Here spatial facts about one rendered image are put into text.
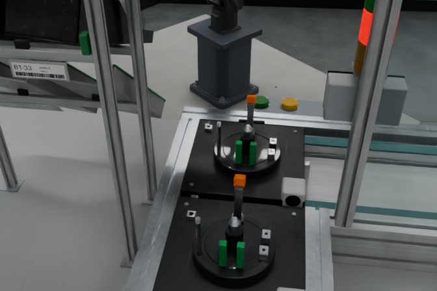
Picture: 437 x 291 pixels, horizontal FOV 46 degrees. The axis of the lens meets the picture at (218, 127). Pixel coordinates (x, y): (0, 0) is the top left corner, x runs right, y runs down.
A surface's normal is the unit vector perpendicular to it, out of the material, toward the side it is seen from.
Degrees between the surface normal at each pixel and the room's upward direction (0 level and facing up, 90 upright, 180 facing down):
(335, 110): 90
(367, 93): 90
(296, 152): 0
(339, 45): 0
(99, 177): 0
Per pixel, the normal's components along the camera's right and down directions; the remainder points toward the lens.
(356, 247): -0.13, 0.59
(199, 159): 0.00, -0.81
